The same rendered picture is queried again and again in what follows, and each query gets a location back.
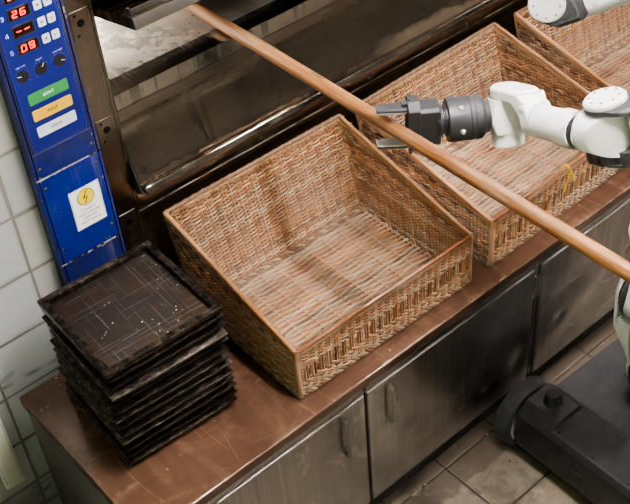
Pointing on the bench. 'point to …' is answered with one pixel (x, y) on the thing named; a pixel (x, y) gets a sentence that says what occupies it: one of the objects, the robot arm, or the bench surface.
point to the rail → (143, 7)
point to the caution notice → (87, 205)
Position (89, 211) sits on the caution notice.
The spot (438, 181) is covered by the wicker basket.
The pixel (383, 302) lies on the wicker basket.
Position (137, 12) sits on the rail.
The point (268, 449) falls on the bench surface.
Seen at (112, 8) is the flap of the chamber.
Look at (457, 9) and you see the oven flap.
